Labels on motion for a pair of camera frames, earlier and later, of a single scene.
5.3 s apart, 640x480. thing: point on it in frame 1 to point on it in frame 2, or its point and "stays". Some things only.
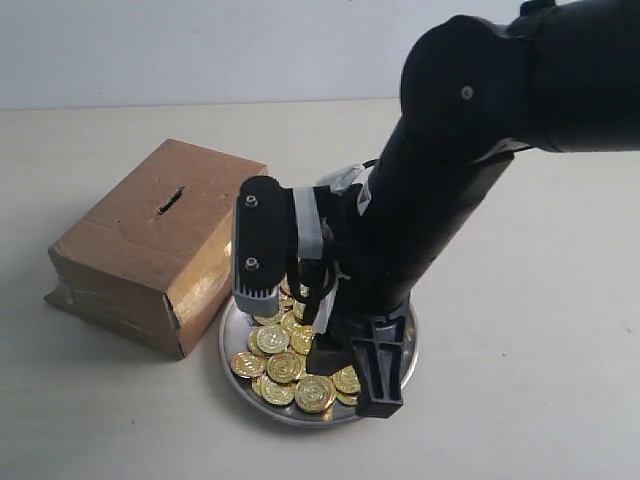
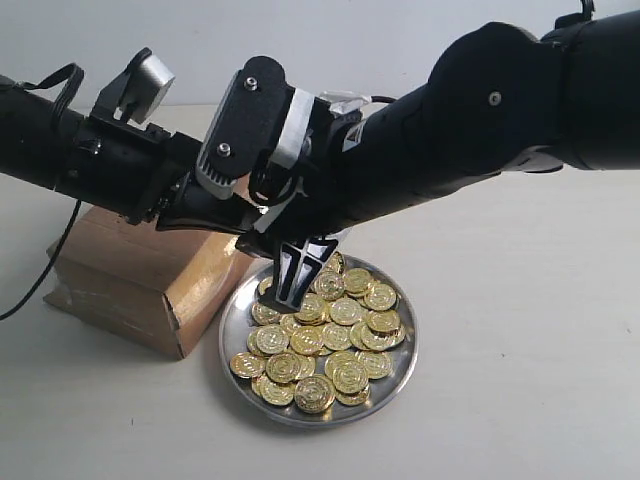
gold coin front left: (272, 391) stays
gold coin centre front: (346, 380) stays
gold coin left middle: (272, 340) stays
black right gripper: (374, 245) to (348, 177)
